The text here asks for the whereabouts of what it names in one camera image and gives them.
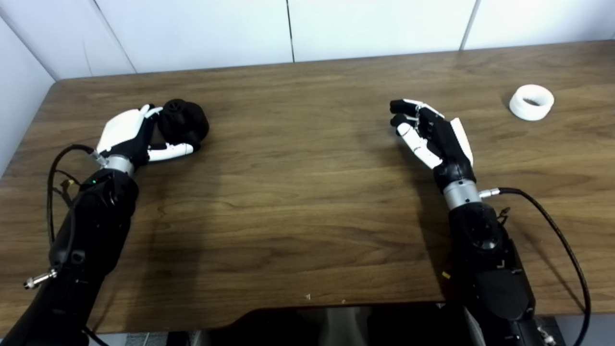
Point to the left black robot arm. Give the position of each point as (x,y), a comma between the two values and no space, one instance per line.
(91,226)

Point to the round black part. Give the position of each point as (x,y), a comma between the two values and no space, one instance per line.
(185,122)

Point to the black glossy robot torso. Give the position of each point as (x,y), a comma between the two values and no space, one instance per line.
(269,327)

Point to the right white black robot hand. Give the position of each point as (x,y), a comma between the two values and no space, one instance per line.
(447,144)

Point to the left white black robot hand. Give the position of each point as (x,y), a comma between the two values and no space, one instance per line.
(120,132)

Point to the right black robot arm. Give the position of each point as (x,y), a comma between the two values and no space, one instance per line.
(485,269)

